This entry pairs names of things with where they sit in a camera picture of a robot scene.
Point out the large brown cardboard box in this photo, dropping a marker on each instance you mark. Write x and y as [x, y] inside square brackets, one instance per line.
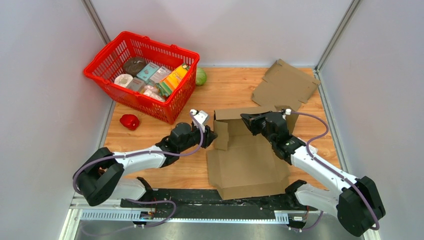
[242, 165]

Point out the white round roll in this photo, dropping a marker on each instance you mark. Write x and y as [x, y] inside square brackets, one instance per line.
[123, 80]

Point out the yellow orange juice carton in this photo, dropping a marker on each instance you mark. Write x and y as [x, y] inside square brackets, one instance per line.
[176, 76]

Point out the grey pink box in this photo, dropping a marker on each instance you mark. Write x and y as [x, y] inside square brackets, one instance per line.
[136, 84]

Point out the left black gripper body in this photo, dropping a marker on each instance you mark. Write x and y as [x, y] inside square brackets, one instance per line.
[195, 137]

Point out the green cabbage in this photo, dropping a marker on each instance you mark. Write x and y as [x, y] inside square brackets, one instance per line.
[201, 76]

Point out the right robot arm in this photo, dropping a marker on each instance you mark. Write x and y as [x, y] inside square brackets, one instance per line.
[354, 201]

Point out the green carton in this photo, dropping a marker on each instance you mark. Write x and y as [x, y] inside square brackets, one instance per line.
[164, 90]

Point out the teal small box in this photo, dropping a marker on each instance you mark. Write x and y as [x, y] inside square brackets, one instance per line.
[147, 72]

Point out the pink white packet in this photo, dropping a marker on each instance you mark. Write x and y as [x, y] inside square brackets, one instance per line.
[152, 92]

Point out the aluminium frame post right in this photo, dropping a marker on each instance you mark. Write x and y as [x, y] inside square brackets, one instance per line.
[346, 18]

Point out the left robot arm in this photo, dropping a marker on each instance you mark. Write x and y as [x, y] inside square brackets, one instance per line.
[101, 176]

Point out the aluminium frame post left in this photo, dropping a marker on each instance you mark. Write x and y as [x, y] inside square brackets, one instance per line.
[96, 20]

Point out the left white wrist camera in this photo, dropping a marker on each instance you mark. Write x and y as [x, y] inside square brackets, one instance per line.
[199, 116]

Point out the aluminium frame post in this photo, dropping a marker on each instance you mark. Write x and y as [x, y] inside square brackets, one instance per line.
[346, 18]
[96, 20]

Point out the clear plastic packet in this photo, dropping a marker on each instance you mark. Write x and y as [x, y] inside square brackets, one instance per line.
[313, 149]

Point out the small flat cardboard sheet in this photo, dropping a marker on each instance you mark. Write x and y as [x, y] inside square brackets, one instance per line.
[285, 85]

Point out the red bell pepper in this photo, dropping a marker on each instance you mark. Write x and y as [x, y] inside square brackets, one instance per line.
[130, 121]

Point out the red plastic shopping basket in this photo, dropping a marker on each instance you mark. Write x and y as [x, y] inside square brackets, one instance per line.
[109, 64]

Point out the grey small box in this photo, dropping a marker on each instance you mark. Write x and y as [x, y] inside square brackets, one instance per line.
[159, 75]

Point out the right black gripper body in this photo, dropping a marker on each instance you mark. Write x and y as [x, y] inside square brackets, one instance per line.
[259, 127]

